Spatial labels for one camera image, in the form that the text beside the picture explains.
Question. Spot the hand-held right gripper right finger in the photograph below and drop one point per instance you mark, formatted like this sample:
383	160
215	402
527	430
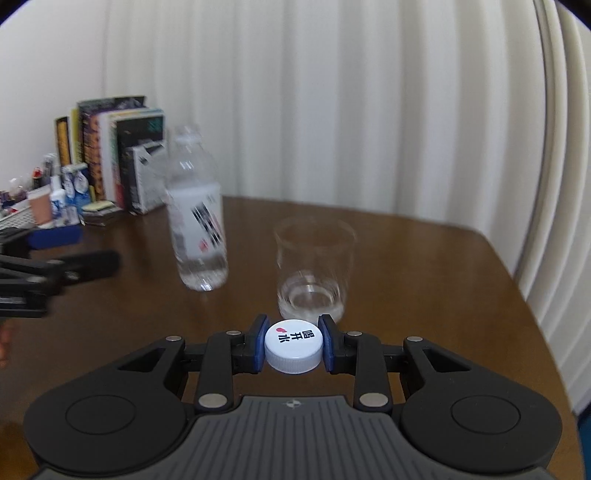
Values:
327	344

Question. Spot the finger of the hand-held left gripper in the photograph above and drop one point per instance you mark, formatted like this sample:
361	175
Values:
83	266
55	236

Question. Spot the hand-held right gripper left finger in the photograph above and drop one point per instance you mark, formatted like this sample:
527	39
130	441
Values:
258	344

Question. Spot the white bottle cap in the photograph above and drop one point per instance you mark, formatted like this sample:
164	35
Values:
293	346

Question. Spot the clear drinking glass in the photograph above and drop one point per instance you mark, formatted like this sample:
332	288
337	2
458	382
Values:
314	267

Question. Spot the clear plastic water bottle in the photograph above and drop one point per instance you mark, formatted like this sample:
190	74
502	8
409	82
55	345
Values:
198	217

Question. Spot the small white plastic bottle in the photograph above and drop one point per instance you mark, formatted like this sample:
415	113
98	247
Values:
57	198

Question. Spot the person's left hand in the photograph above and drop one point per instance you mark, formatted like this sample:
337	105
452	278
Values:
3	344

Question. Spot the white plastic basket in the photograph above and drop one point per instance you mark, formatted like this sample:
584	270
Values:
16	219

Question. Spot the flat metal tin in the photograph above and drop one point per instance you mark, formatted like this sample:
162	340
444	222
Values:
101	217

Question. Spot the yellow sticky notes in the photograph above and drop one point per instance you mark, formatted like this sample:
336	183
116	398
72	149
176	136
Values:
98	206

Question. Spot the blue and white carton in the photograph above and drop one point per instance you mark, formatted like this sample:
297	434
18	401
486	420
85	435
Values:
77	187

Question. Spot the bundle of pens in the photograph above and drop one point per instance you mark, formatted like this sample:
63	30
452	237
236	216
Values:
46	170

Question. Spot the row of books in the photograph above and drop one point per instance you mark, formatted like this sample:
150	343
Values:
101	147

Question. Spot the black and white carton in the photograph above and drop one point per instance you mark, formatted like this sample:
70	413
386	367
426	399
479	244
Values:
145	180

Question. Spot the white pleated curtain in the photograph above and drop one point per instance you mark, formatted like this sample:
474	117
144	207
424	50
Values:
323	92

